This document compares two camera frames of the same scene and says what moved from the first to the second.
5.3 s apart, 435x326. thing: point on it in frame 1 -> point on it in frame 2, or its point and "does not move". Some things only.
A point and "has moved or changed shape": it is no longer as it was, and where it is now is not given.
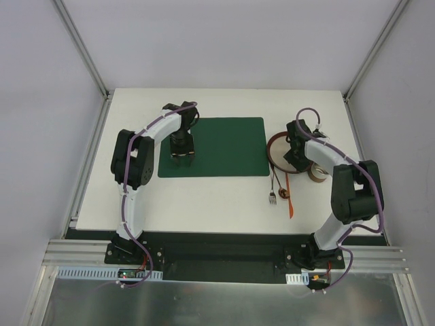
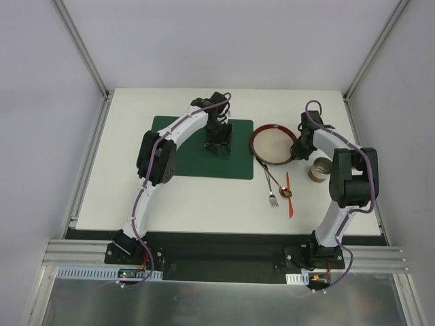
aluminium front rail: (366, 258) does not move
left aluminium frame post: (82, 49) does not move
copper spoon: (283, 192) has moved or changed shape
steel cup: (317, 173) does not move
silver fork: (272, 195) has moved or changed shape
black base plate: (231, 257) does not move
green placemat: (231, 147) has moved or changed shape
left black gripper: (182, 152) -> (218, 142)
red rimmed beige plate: (277, 148) has moved or changed shape
